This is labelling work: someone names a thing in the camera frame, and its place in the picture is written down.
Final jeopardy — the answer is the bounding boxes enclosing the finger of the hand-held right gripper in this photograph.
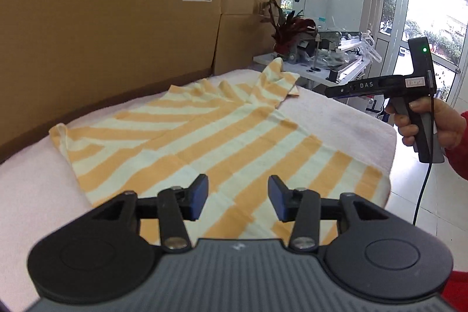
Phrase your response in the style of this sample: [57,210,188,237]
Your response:
[325,80,357,99]

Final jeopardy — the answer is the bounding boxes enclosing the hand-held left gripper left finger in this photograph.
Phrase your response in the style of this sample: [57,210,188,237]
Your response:
[91,173,210,252]

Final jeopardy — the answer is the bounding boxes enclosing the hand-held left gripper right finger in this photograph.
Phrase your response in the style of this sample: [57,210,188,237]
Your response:
[268,175,390,252]

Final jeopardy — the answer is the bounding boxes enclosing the orange white striped shirt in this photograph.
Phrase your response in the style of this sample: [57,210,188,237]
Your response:
[49,57,390,247]

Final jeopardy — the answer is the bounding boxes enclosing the person's right forearm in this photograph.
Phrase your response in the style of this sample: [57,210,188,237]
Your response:
[444,110,468,184]

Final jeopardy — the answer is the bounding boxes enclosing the person's right hand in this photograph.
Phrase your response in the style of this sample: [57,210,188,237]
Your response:
[386,96,468,152]

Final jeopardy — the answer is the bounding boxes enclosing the black bar machine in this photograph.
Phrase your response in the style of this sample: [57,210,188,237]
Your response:
[325,58,367,83]

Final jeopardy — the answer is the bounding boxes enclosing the white table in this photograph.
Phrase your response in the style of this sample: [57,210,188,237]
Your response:
[253,51,370,104]

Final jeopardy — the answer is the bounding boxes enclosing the clear plastic hangers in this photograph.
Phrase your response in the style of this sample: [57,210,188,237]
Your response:
[360,30,383,63]

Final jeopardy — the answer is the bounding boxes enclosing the grey metal machine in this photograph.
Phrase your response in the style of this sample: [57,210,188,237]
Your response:
[285,39,319,63]

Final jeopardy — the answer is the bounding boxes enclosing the glass door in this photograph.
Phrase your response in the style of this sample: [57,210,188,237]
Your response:
[376,0,468,123]

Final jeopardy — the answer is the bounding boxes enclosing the red leaf potted plant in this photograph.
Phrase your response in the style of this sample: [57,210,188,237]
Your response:
[260,0,317,55]

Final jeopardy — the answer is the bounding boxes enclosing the large cardboard box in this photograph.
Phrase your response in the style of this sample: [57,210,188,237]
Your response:
[0,0,229,161]

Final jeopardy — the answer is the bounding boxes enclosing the person's red jacket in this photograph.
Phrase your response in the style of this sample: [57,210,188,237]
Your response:
[441,268,468,311]

